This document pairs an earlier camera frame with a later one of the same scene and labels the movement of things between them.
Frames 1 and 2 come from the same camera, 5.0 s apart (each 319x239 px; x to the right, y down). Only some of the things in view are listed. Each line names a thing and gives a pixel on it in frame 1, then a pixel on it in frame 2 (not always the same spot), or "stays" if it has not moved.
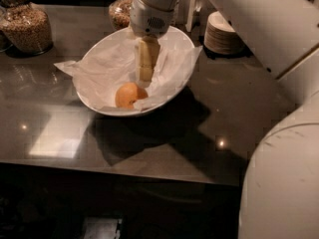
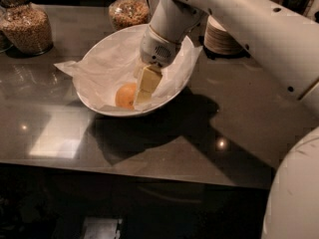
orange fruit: x=127 y=94 stays
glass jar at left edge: x=5 y=41 stays
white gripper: x=149 y=20 to x=156 y=49
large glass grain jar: x=25 y=27 stays
